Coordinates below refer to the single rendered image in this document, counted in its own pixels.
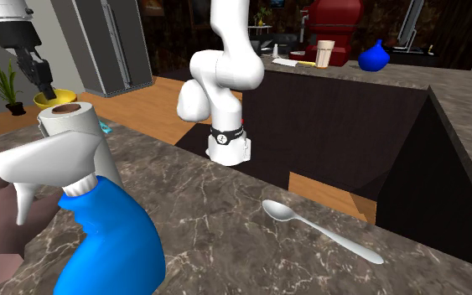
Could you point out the blue spray bottle white trigger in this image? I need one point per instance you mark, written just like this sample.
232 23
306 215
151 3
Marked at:
109 241

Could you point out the orange wall picture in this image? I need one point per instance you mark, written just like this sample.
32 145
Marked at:
152 7

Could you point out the white side table with plant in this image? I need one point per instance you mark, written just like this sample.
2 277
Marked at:
261 24

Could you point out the small cyan flat thing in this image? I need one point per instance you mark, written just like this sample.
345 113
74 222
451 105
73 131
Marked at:
105 127

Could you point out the beige ribbed cup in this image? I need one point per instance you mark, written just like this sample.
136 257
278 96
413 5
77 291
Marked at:
324 53

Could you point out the white paper towel roll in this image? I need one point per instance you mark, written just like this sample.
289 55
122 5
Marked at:
92 122

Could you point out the yellow pen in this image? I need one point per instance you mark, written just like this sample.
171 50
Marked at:
307 63

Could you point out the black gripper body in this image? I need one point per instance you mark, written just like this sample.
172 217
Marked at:
15 34

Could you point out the red coffee machine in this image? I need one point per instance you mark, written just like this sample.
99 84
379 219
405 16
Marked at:
335 20

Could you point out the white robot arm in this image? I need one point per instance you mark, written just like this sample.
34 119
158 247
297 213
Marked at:
223 73

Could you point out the white spoon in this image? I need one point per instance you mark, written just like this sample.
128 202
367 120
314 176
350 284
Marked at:
278 211

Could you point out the small white bottle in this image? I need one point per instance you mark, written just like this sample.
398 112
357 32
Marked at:
275 52

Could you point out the dark robot stand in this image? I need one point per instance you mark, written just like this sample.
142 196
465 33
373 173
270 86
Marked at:
268 169

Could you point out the yellow bowl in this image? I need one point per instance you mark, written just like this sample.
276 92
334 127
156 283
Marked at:
64 97

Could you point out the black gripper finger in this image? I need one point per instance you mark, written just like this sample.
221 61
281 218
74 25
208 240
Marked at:
26 65
46 83

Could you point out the white flat box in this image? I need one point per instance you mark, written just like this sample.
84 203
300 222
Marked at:
284 61

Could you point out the grey refrigerator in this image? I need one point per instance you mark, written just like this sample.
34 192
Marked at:
96 45

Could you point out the green potted plant black pot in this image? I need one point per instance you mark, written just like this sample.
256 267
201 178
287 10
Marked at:
3 83

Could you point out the blue round vase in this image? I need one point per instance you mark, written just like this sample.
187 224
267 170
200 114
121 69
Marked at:
373 59

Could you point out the dark sofa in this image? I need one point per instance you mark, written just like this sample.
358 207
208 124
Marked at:
278 41

